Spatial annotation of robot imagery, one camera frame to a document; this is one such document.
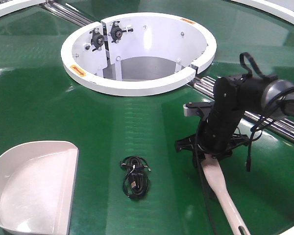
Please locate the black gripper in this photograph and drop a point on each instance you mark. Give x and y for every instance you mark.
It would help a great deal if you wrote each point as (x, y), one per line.
(215, 133)

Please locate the black bearing right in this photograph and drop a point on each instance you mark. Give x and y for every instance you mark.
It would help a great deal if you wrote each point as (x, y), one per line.
(116, 32)

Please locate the black bearing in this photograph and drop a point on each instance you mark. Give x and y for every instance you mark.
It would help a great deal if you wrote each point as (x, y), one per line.
(116, 32)
(97, 39)

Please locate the black bearing left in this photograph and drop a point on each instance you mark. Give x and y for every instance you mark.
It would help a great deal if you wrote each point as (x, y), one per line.
(97, 39)

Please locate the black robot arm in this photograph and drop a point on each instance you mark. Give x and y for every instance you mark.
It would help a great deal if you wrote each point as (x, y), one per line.
(270, 98)

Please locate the steel transfer rollers far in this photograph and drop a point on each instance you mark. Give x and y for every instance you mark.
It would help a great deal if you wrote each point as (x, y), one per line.
(66, 12)

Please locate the pink plastic dustpan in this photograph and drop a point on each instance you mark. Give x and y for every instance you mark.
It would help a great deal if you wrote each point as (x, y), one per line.
(37, 182)

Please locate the green conveyor belt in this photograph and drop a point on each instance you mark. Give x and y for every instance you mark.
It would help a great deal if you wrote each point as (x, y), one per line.
(130, 180)

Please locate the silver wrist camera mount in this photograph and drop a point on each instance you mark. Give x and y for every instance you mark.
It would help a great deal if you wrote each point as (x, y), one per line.
(201, 109)

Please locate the white outer conveyor rim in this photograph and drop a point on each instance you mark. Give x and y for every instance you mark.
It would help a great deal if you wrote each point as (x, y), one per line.
(266, 6)

